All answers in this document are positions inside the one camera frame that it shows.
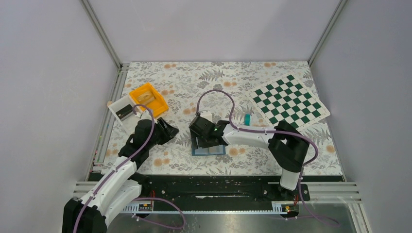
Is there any blue card holder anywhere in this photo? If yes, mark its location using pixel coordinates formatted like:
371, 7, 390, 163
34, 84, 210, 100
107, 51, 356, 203
191, 138, 226, 156

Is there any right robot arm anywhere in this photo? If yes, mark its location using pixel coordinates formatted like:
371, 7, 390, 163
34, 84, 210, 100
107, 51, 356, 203
189, 116, 310, 191

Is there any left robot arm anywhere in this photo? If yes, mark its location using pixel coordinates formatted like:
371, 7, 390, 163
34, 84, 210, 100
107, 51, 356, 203
62, 118, 179, 233

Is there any item in orange bin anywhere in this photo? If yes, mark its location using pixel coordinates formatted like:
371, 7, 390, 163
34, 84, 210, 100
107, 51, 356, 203
137, 91, 155, 105

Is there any orange plastic bin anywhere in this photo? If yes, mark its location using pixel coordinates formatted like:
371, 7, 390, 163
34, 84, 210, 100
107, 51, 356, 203
129, 83, 169, 118

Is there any white plastic bin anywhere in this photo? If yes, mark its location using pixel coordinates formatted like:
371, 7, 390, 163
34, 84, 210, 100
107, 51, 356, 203
108, 94, 142, 134

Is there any black item in white bin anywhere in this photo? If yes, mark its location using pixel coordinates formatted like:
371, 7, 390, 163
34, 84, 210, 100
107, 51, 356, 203
116, 104, 134, 121

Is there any floral table mat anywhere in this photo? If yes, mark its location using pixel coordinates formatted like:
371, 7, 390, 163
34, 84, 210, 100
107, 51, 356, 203
103, 61, 344, 177

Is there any green white chessboard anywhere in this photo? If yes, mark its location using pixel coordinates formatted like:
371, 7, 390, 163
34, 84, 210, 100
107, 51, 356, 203
246, 74, 330, 130

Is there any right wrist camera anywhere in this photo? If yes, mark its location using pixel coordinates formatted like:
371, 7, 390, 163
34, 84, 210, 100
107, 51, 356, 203
199, 111, 213, 122

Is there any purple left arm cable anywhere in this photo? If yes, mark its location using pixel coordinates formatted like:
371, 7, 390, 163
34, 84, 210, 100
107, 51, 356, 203
72, 103, 156, 233

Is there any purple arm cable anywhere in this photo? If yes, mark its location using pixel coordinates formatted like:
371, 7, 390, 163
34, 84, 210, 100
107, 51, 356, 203
72, 103, 156, 233
195, 89, 340, 227

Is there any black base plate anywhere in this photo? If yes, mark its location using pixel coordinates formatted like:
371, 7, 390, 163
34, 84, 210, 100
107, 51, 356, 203
88, 173, 343, 211

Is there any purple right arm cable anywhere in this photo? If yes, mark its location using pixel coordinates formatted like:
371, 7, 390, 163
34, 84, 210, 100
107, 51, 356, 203
195, 89, 340, 227

